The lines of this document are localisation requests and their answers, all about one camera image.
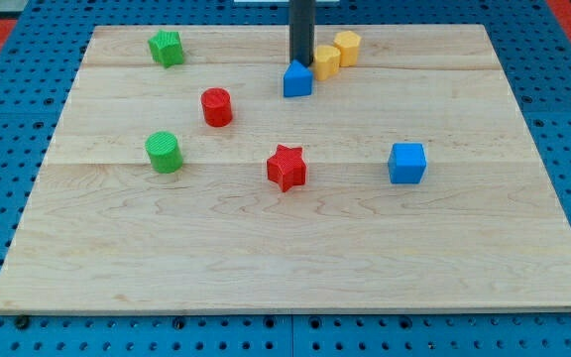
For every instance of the yellow heart block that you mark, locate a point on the yellow heart block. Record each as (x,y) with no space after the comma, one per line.
(326,62)

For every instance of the blue cube block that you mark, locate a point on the blue cube block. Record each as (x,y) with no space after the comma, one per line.
(407,163)

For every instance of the red star block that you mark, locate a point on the red star block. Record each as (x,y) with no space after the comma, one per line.
(286,167)

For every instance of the light wooden board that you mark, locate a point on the light wooden board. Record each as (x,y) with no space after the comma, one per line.
(104,234)

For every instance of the red cylinder block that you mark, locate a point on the red cylinder block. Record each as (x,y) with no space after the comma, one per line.
(216,107)

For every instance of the blue triangle block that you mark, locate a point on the blue triangle block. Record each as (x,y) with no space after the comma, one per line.
(297,80)

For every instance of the green cylinder block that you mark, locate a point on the green cylinder block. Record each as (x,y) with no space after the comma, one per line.
(164,153)

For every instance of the yellow hexagon block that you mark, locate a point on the yellow hexagon block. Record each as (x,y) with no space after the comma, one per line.
(348,44)

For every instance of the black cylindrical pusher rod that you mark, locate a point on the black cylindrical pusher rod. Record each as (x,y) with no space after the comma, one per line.
(301,24)

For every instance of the green star block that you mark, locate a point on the green star block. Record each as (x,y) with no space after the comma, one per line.
(166,48)

